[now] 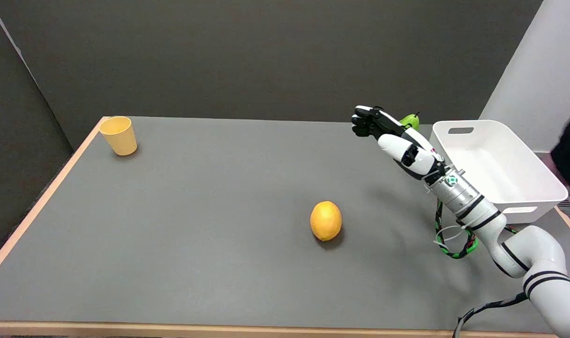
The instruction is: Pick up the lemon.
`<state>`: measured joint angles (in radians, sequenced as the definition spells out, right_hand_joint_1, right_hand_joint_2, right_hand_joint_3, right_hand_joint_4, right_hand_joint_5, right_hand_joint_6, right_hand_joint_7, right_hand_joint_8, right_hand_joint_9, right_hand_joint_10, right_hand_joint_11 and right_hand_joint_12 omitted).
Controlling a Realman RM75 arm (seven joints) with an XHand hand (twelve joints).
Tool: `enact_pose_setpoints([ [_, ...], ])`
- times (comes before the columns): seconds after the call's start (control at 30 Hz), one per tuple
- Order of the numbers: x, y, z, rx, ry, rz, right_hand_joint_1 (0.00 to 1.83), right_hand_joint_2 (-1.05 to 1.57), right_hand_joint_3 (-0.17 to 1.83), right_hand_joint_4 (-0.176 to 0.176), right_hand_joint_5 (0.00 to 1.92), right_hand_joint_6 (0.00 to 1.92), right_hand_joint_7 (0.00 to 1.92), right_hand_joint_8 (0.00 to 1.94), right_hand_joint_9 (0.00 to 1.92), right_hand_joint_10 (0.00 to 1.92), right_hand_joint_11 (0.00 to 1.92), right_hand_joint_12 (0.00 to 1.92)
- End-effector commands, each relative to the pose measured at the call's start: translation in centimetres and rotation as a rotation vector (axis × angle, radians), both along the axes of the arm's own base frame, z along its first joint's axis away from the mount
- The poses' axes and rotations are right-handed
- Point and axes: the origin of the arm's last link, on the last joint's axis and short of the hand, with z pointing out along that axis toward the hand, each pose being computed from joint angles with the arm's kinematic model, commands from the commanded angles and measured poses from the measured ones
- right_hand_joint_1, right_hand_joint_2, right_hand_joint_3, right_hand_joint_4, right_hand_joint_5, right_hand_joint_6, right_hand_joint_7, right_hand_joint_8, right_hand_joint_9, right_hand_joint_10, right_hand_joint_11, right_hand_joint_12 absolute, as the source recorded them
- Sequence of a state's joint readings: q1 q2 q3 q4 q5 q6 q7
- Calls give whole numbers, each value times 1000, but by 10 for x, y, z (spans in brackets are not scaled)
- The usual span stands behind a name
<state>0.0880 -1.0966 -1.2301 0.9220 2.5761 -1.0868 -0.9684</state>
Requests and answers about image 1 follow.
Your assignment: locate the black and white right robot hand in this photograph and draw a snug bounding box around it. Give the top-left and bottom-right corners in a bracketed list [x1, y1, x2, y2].
[351, 106, 449, 183]

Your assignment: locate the yellow lemon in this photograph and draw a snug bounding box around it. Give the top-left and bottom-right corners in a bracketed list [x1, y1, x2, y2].
[310, 201, 342, 242]

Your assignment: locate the green pear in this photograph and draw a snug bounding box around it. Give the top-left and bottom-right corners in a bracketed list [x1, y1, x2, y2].
[399, 112, 420, 131]

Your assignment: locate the white plastic bin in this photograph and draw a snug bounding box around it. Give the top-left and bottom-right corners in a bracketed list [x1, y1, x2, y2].
[429, 120, 569, 224]

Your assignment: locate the yellow plastic cup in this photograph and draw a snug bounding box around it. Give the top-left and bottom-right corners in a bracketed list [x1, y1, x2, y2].
[99, 116, 138, 156]

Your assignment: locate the green and black braided cable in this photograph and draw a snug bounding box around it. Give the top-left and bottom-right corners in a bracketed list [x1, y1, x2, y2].
[434, 199, 519, 259]

